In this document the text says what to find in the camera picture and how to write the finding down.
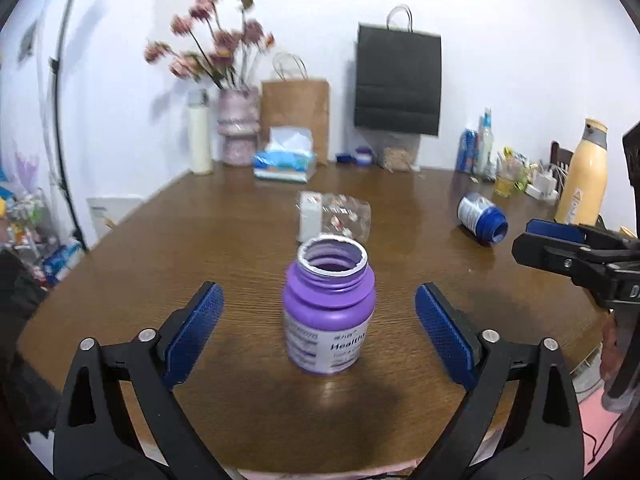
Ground glass with yellow liquid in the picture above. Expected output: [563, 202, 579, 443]
[494, 159, 519, 198]

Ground black light stand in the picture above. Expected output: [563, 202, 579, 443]
[46, 0, 92, 253]

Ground blue tissue pack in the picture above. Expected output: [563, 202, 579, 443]
[252, 126, 318, 184]

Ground clear bag of snacks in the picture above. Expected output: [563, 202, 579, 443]
[381, 132, 422, 173]

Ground pink ceramic vase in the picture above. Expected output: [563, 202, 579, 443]
[216, 86, 261, 167]

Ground dark cloth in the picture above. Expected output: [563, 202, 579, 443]
[0, 249, 63, 436]

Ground white charger with cables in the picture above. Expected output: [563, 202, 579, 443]
[524, 162, 568, 205]

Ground small white box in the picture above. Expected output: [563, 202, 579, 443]
[298, 190, 324, 242]

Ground person's right hand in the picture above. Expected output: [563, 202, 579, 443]
[601, 316, 621, 397]

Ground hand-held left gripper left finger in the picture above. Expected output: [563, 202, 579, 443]
[52, 280, 226, 480]

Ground blue can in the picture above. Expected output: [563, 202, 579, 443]
[456, 128, 479, 175]

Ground wooden chair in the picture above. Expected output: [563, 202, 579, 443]
[549, 140, 575, 177]

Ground white cardboard box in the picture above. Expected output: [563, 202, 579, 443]
[85, 195, 145, 250]

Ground black paper bag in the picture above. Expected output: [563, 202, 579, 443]
[353, 4, 443, 137]

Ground clear plastic bottle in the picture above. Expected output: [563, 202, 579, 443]
[320, 192, 374, 242]

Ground purple pill bottle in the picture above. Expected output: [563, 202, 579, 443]
[281, 235, 377, 376]

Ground black cable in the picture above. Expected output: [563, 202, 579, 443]
[581, 417, 623, 462]

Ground pile of colourful packets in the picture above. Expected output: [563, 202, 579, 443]
[0, 140, 86, 291]

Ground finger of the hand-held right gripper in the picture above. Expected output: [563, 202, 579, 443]
[526, 218, 640, 252]
[511, 232, 640, 290]

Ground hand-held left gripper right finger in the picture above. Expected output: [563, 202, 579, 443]
[414, 281, 586, 480]

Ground blue pill bottle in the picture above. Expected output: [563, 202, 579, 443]
[456, 191, 510, 247]

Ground yellow thermos bottle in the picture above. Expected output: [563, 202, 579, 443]
[554, 118, 610, 227]

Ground white thermos bottle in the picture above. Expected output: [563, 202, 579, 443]
[187, 88, 214, 176]

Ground brown paper bag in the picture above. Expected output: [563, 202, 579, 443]
[260, 51, 331, 166]

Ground pink artificial flowers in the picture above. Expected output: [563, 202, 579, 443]
[144, 0, 277, 92]

